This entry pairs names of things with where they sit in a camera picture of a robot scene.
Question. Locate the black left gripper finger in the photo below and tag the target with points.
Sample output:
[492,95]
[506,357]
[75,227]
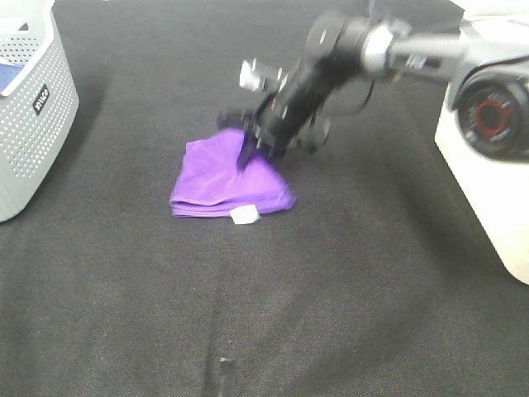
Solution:
[227,377]

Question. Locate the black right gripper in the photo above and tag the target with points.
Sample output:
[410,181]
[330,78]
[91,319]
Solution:
[270,128]

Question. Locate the purple towel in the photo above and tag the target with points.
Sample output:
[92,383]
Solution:
[210,185]

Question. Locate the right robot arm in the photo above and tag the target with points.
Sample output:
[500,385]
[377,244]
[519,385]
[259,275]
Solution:
[487,77]

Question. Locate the black table cloth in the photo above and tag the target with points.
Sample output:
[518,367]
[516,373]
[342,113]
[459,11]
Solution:
[380,282]

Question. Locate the grey perforated plastic basket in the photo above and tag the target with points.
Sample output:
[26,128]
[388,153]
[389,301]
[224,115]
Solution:
[38,107]

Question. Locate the blue towel in basket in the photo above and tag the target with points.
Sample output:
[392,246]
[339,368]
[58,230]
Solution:
[7,74]

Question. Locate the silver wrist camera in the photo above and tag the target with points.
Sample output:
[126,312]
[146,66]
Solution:
[255,76]

